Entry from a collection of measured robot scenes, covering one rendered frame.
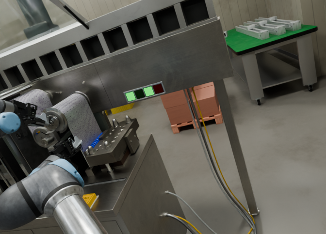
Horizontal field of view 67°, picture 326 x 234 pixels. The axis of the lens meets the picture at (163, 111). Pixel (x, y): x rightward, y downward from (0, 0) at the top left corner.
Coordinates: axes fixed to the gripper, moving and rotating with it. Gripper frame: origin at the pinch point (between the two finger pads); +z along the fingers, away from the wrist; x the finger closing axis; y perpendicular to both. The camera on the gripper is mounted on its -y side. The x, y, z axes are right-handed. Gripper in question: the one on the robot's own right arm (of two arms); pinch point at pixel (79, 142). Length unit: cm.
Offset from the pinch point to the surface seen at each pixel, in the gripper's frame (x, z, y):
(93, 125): -0.2, 16.7, 1.7
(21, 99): 26.6, 5.6, 30.7
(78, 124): -0.3, 5.2, 8.6
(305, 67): -171, 252, -73
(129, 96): -23.2, 29.3, 10.0
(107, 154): -17.2, -6.4, -7.0
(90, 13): 249, 570, 128
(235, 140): -75, 46, -42
